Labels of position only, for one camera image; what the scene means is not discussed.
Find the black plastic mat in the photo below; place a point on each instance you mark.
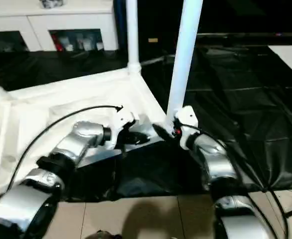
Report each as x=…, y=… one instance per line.
x=250, y=114

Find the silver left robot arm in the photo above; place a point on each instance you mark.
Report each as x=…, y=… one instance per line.
x=66, y=149

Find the white plastic table top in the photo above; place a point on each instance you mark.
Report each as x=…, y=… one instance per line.
x=36, y=109

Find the red bottle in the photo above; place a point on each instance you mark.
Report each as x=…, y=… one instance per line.
x=58, y=44

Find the white glass-door cabinet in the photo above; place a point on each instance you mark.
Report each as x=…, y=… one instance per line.
x=46, y=22

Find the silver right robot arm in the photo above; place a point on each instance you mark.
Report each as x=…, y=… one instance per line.
x=213, y=159

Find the small grey cabinet ornament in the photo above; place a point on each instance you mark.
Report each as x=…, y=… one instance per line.
x=51, y=3

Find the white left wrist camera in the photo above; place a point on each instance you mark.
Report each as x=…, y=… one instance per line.
x=122, y=122

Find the black flat screen television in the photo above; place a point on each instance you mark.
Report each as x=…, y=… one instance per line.
x=235, y=17

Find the dark robot torso part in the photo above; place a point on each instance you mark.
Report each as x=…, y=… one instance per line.
x=102, y=235

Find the small tan box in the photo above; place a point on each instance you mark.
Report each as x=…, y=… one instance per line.
x=153, y=40

